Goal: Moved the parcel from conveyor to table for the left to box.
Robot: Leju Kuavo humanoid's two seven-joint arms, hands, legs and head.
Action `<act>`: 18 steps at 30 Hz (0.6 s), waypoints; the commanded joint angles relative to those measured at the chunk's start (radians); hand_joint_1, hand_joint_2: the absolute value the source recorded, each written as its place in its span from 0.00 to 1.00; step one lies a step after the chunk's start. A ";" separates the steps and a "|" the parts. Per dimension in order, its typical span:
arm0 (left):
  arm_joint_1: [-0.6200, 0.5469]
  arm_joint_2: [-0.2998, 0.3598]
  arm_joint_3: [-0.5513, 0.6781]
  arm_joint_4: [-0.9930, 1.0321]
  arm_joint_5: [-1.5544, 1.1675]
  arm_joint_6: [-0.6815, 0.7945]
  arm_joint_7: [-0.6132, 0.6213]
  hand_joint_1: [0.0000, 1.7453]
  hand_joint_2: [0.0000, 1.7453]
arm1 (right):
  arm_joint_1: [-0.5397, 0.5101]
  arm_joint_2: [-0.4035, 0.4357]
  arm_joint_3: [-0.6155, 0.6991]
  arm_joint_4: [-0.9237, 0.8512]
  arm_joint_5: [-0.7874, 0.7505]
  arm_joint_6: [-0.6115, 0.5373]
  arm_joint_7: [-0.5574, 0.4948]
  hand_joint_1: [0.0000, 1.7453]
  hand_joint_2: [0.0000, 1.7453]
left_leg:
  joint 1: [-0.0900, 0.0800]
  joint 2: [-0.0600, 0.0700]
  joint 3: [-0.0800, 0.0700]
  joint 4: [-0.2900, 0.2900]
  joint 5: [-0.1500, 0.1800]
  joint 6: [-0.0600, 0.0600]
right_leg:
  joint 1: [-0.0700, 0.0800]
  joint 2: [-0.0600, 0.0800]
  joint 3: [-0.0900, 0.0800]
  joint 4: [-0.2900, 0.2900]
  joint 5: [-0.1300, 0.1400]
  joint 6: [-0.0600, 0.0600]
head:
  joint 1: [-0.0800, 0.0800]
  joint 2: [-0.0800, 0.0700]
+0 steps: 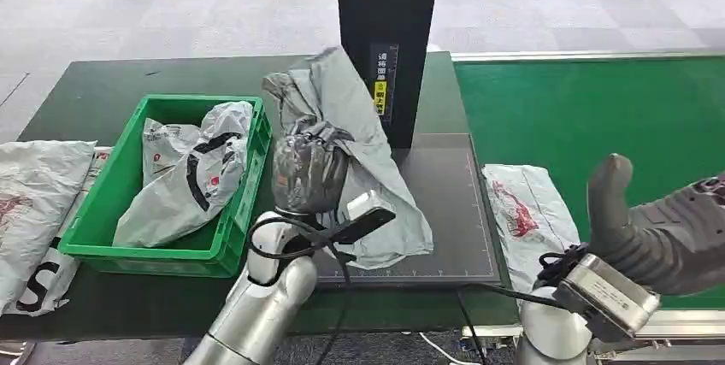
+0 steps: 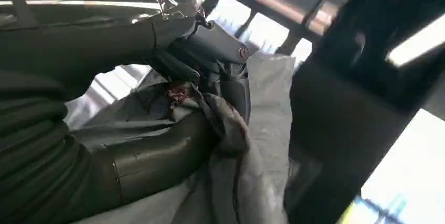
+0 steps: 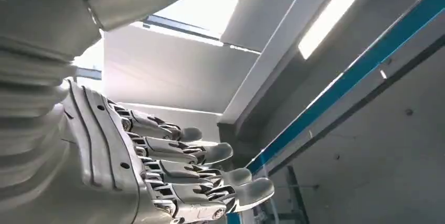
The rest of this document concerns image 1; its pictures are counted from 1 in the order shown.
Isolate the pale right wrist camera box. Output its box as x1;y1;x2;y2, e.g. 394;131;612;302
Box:
551;253;663;344

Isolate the white floor cable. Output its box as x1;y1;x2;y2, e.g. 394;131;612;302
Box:
419;331;471;365

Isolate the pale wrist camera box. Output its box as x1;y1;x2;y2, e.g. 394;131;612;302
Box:
333;189;398;245
551;253;663;344

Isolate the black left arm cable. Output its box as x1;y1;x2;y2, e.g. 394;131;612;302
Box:
246;215;358;365

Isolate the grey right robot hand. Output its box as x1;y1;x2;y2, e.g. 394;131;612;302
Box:
586;152;725;297

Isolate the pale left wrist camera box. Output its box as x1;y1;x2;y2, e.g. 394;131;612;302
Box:
333;189;398;245

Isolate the large white parcel bag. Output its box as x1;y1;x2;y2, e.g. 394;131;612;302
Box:
0;140;97;315

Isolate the silver conveyor side rail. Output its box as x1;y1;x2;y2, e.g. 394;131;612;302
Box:
461;308;725;341
451;50;725;63

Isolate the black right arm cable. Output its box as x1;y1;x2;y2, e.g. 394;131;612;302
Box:
456;243;590;365

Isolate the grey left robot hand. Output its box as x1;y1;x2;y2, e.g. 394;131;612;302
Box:
271;117;356;217

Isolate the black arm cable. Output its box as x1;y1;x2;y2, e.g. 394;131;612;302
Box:
456;243;590;365
246;215;358;365

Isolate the black scanner stand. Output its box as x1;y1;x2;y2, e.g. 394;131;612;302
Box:
314;0;505;290

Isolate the green plastic crate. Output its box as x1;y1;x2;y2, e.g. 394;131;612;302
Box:
57;93;274;280

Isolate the grey plastic parcel bag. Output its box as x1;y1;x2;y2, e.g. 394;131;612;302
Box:
261;44;435;271

